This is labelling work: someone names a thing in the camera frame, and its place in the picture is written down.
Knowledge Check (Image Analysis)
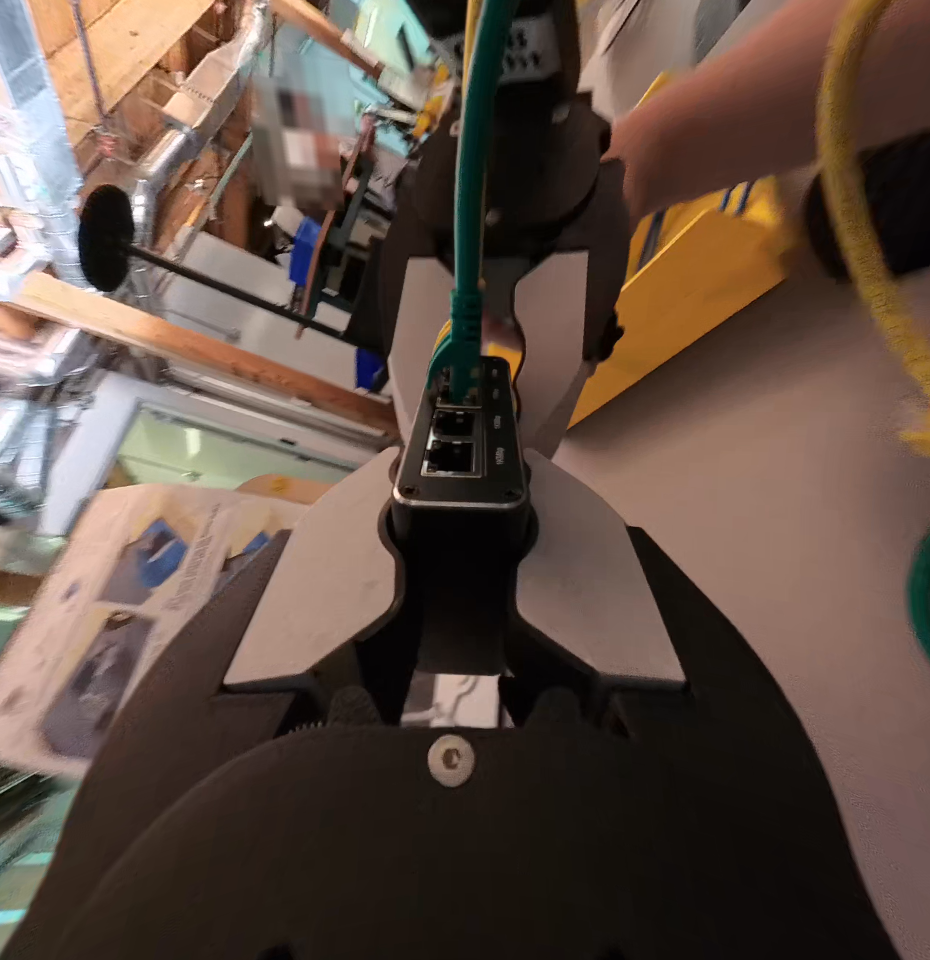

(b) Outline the person's right hand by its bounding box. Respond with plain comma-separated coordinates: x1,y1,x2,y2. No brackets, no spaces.
601,82,718,223

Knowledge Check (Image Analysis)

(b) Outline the green ethernet cable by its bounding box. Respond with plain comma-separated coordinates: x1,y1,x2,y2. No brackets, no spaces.
426,0,930,665

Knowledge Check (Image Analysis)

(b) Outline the silver air duct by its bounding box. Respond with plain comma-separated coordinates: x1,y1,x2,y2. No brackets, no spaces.
129,22,265,250

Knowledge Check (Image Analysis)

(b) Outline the person's right forearm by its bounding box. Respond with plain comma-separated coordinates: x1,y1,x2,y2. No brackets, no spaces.
690,0,930,192

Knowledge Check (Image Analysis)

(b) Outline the black ethernet switch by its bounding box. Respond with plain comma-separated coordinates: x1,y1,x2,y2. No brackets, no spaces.
393,355,535,676

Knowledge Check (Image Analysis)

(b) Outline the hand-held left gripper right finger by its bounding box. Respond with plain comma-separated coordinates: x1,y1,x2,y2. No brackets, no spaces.
513,447,689,685

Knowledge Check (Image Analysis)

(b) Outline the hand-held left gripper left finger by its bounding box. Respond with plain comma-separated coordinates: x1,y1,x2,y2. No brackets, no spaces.
223,446,406,687

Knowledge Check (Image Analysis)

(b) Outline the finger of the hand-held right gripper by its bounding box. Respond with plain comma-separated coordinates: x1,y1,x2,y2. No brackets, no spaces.
387,255,460,445
512,249,594,456

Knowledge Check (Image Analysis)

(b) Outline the large yellow plastic bin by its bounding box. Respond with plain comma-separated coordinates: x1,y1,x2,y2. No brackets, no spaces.
483,71,800,430

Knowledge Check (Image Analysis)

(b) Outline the black round object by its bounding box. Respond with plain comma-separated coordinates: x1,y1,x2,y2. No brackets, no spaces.
804,131,930,281

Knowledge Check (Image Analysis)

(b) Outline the printed instruction sheet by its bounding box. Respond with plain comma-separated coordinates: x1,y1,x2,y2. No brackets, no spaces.
0,483,310,783

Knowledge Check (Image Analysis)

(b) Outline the glass window panel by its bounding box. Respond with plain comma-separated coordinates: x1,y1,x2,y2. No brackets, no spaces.
114,399,378,490

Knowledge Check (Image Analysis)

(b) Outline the wooden beam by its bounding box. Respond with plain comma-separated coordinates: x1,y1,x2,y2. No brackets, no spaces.
0,268,400,445

